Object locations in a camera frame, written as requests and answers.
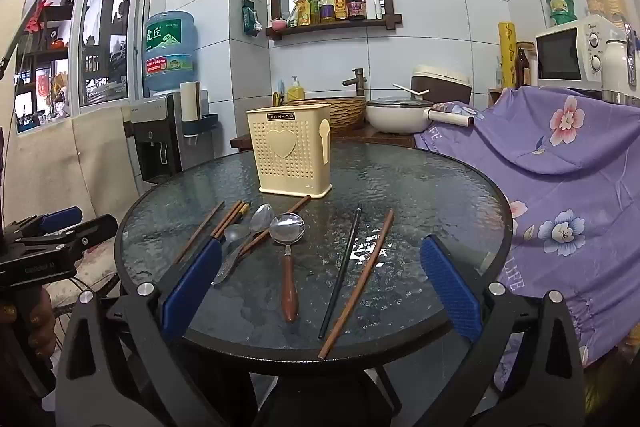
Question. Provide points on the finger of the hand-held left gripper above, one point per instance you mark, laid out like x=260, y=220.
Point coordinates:
x=60, y=218
x=90, y=232

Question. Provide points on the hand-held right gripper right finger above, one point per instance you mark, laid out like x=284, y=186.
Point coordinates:
x=450, y=287

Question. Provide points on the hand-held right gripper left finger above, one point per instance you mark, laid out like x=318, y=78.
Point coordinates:
x=192, y=289

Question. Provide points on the black chopstick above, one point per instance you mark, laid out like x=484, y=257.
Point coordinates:
x=342, y=264

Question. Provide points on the cream plastic utensil holder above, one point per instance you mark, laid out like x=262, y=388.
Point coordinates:
x=287, y=152

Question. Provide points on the person's left hand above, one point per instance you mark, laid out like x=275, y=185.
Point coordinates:
x=35, y=324

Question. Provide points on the metal spoon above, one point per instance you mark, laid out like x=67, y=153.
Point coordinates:
x=262, y=217

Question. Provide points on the water dispenser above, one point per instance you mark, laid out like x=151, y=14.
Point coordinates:
x=155, y=142

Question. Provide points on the purple floral cloth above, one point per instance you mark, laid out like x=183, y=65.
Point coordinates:
x=565, y=187

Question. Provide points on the sliding window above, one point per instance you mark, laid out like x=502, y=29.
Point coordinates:
x=95, y=52

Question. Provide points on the white pan with lid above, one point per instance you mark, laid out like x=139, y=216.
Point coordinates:
x=397, y=116

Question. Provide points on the blue water bottle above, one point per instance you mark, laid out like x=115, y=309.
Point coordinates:
x=170, y=52

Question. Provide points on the woven basin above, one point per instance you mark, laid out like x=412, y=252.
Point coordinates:
x=347, y=113

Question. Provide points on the brown rice cooker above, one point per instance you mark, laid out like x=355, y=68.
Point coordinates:
x=445, y=84

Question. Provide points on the yellow soap dispenser bottle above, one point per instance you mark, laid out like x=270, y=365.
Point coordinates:
x=295, y=91

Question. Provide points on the bronze faucet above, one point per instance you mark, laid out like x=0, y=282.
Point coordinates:
x=357, y=79

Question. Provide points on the brown glass bottle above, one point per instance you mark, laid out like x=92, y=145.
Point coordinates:
x=522, y=69

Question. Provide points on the yellow roll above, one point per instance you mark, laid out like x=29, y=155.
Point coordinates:
x=506, y=54

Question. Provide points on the green packet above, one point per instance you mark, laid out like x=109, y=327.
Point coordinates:
x=250, y=18

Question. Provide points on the white microwave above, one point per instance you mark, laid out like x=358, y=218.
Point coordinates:
x=575, y=49

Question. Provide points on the white kettle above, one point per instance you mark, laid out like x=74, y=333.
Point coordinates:
x=617, y=67

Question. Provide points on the pink bowl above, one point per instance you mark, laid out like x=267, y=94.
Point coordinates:
x=278, y=24

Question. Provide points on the small white bottle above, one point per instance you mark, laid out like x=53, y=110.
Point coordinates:
x=379, y=11

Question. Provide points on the tall white bottle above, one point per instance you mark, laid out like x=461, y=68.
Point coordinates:
x=371, y=4

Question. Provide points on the yellow food packet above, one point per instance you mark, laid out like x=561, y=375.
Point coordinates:
x=302, y=13

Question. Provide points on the stacked green cups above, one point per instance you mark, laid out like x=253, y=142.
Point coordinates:
x=557, y=2

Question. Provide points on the orange label bottle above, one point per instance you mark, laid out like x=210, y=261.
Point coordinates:
x=340, y=2

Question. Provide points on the cooking oil bottle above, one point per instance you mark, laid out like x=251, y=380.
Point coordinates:
x=327, y=4

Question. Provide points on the teal wall holder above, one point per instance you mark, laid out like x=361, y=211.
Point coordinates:
x=202, y=125

